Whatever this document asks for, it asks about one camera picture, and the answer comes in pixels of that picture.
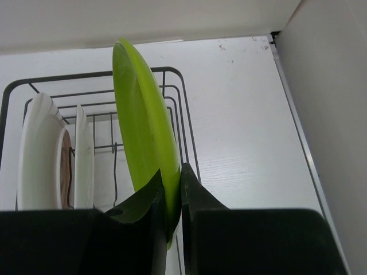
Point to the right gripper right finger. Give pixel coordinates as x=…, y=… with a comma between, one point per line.
x=218, y=240

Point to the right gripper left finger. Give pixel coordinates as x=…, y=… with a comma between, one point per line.
x=128, y=239

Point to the orange sunburst patterned plate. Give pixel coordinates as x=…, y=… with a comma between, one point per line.
x=84, y=162

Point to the grey wire dish rack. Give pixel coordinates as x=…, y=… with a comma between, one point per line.
x=112, y=180

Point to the green plastic plate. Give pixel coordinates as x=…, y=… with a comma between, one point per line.
x=145, y=126

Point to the green rimmed white plate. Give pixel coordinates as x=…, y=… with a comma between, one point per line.
x=42, y=172

